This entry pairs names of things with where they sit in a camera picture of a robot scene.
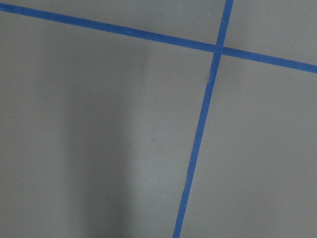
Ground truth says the blue tape strip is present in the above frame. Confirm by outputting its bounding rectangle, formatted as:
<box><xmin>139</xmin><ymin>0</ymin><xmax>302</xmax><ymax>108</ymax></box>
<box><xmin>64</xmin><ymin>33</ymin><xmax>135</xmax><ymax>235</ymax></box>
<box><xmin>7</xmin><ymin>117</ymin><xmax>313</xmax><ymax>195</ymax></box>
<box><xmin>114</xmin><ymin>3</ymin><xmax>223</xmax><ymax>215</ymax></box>
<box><xmin>0</xmin><ymin>3</ymin><xmax>317</xmax><ymax>73</ymax></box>

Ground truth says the blue tape strip crossing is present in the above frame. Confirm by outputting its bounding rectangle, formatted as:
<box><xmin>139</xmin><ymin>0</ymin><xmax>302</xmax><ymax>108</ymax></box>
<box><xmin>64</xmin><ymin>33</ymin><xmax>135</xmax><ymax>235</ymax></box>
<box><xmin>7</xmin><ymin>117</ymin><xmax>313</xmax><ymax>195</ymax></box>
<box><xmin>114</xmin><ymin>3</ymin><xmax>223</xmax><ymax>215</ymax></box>
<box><xmin>172</xmin><ymin>0</ymin><xmax>234</xmax><ymax>238</ymax></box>

